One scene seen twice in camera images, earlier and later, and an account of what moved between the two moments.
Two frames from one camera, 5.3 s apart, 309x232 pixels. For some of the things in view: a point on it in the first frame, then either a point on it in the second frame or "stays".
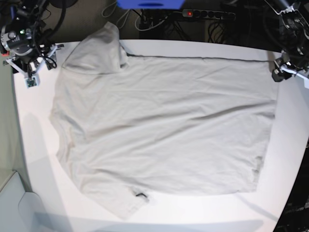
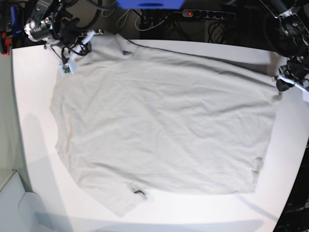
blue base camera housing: (151, 4) stays
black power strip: (211, 14) stays
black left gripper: (46, 53) -> (70, 36)
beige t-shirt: (133, 126) stays
